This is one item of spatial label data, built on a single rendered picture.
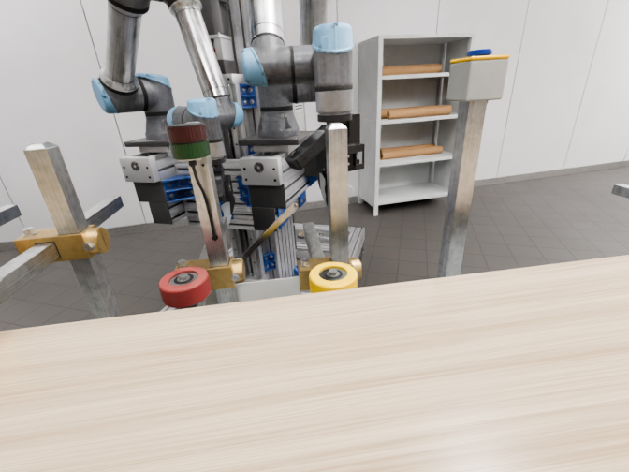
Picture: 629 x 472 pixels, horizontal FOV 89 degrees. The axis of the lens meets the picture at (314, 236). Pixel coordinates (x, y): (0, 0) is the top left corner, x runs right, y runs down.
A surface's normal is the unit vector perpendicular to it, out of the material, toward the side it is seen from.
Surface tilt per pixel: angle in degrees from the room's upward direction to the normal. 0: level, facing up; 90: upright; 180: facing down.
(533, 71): 90
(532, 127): 90
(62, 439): 0
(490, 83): 90
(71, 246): 90
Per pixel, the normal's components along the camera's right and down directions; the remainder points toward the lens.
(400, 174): 0.24, 0.39
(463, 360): -0.05, -0.91
